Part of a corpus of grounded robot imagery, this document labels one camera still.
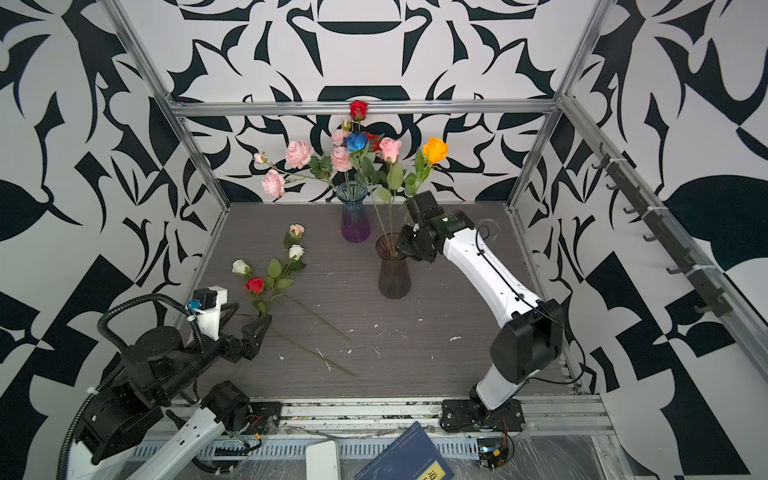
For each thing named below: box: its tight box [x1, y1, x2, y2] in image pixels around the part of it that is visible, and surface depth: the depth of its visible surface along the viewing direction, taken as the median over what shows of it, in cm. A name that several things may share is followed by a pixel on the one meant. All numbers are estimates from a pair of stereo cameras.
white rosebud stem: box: [232, 258, 256, 278], surface depth 101 cm
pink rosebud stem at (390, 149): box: [376, 137, 404, 255], surface depth 78 cm
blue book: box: [354, 421, 455, 480], surface depth 70 cm
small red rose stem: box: [349, 100, 369, 132], surface depth 89 cm
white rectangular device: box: [305, 440, 339, 480], surface depth 66 cm
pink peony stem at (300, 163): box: [253, 141, 343, 199], surface depth 81 cm
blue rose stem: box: [344, 132, 391, 253], surface depth 75 cm
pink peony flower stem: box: [331, 131, 353, 199], surface depth 89 cm
